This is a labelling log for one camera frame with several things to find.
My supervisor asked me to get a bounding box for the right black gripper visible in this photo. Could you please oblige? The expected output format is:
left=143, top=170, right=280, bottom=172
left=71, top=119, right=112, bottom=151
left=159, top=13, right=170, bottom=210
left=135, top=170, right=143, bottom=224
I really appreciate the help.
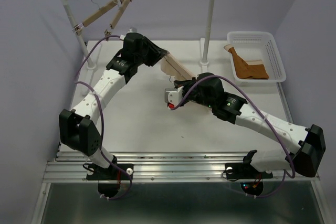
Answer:
left=172, top=77, right=214, bottom=109

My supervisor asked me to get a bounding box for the beige underwear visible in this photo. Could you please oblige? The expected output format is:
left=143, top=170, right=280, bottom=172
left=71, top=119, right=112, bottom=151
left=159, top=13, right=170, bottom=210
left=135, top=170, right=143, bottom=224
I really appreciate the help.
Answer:
left=161, top=59, right=192, bottom=81

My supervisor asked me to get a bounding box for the wooden clip hanger with underwear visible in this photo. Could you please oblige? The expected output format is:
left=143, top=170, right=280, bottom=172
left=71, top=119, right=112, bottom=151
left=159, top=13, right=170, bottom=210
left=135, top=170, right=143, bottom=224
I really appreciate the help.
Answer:
left=164, top=50, right=211, bottom=111

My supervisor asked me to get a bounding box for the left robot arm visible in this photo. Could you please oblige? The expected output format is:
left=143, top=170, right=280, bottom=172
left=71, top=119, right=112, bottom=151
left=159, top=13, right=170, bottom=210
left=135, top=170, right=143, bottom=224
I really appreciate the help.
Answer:
left=59, top=33, right=168, bottom=179

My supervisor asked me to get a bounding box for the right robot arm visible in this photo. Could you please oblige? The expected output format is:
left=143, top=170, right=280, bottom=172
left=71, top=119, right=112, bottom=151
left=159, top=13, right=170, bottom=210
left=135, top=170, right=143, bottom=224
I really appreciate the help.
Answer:
left=174, top=73, right=326, bottom=177

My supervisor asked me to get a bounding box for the brown underwear in basket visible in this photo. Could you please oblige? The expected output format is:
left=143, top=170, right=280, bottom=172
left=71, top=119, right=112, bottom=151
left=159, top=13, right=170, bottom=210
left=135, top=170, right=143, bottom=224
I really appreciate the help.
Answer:
left=224, top=44, right=269, bottom=80

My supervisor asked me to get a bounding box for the wooden clip hanger far left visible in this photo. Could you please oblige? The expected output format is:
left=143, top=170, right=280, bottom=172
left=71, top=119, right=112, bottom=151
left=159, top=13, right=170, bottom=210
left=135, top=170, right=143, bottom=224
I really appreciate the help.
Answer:
left=72, top=0, right=121, bottom=35

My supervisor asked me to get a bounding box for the white plastic basket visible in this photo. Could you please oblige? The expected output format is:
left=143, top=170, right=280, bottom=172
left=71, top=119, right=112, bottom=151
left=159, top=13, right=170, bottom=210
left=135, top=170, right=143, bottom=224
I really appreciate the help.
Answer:
left=227, top=31, right=286, bottom=86

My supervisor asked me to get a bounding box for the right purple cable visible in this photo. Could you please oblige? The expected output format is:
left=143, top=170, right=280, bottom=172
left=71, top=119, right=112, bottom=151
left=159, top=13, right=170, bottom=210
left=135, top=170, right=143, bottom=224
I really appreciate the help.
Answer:
left=170, top=74, right=296, bottom=200

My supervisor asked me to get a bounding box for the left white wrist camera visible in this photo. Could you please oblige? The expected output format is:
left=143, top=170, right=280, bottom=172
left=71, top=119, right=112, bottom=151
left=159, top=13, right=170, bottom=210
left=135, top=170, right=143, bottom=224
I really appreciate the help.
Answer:
left=128, top=27, right=137, bottom=33

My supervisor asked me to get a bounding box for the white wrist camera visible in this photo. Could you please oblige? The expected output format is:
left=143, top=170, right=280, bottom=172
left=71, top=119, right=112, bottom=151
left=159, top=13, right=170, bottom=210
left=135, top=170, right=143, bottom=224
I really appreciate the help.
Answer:
left=128, top=27, right=137, bottom=33
left=164, top=87, right=183, bottom=110

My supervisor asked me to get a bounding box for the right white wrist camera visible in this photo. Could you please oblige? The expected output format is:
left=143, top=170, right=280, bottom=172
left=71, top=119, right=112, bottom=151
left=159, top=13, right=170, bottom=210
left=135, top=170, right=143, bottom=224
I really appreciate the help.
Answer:
left=164, top=87, right=183, bottom=110

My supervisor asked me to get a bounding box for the aluminium rail base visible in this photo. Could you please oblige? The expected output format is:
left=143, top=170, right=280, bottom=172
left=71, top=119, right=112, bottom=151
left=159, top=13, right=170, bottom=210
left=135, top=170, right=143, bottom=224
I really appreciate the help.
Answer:
left=43, top=152, right=322, bottom=184

